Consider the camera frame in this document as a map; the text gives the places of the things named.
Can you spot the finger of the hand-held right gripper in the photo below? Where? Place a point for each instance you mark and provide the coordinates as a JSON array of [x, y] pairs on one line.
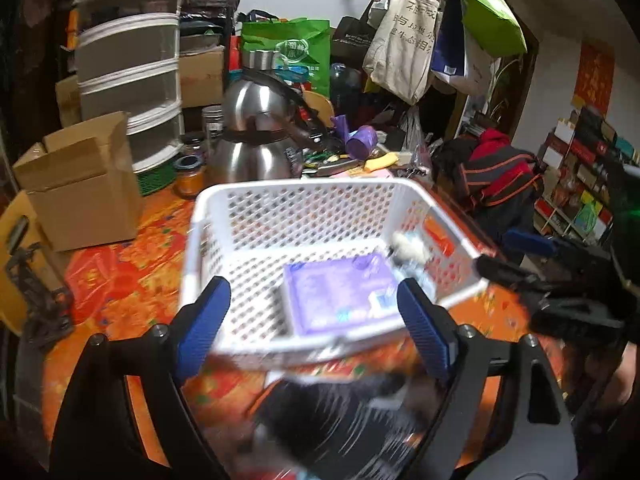
[[500, 270], [530, 242]]

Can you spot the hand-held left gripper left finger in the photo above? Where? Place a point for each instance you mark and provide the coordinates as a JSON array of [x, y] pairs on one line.
[[205, 325]]

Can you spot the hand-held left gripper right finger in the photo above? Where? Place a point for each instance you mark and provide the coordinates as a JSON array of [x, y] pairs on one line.
[[425, 330]]

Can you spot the white fluffy soft item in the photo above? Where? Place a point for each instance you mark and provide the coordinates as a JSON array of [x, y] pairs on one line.
[[407, 249]]

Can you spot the purple soft packet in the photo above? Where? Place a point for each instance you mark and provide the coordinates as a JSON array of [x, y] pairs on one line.
[[335, 295]]

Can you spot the clear bag with dark cloth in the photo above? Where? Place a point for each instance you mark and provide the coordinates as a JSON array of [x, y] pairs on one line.
[[325, 425]]

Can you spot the white perforated plastic basket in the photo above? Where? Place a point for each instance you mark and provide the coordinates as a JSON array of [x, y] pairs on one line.
[[300, 210]]

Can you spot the black and red jacket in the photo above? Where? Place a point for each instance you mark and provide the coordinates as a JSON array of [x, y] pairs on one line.
[[495, 170]]

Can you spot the shelf of coloured boxes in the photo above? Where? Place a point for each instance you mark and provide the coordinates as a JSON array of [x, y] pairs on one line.
[[585, 175]]

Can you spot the orange filled glass jar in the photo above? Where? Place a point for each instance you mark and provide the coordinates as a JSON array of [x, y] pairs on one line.
[[189, 180]]

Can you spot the green plastic basket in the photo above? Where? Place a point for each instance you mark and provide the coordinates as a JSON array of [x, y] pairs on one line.
[[156, 180]]

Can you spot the yellow cloth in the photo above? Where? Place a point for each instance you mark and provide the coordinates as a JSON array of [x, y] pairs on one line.
[[381, 161]]

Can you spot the stainless steel kettle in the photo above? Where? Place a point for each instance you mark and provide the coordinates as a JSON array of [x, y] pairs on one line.
[[250, 155]]

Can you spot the open cardboard box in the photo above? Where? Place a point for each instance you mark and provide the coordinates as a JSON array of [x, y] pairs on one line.
[[85, 195]]

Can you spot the dark lidded glass jar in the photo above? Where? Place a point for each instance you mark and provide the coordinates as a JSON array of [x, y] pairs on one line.
[[194, 144]]

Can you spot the purple plastic cup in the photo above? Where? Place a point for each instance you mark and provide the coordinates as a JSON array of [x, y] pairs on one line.
[[362, 142]]

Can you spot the yellow wooden chair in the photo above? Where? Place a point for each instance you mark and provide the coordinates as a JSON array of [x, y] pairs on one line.
[[15, 280]]

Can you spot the tall glass jar black lid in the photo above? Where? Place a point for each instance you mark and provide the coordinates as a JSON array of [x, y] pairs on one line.
[[212, 122]]

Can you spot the blue and white bag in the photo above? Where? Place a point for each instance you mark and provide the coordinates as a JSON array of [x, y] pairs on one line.
[[455, 50]]

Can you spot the lime green bag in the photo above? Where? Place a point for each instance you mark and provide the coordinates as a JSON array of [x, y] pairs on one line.
[[490, 15]]

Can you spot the beige canvas tote bag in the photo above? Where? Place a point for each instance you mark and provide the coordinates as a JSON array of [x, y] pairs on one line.
[[400, 45]]

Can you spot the large blue water bottle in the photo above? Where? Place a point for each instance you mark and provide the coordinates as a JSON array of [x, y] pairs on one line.
[[346, 85]]

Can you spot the closed cardboard box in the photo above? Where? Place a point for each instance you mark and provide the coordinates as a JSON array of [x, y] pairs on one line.
[[200, 77]]

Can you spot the grey plastic drawer tower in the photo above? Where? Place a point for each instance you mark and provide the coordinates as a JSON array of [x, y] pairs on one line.
[[125, 85]]

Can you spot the small stainless steel container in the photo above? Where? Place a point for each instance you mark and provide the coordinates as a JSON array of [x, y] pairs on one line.
[[260, 60]]

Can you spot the black bag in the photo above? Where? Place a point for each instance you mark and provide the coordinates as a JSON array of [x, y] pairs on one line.
[[352, 37]]

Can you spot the green shopping bag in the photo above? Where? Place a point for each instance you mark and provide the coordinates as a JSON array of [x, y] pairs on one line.
[[305, 45]]

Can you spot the black metal frame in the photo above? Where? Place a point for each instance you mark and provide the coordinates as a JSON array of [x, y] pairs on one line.
[[42, 305]]

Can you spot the red wall poster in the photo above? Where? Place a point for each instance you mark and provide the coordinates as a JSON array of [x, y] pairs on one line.
[[594, 77]]

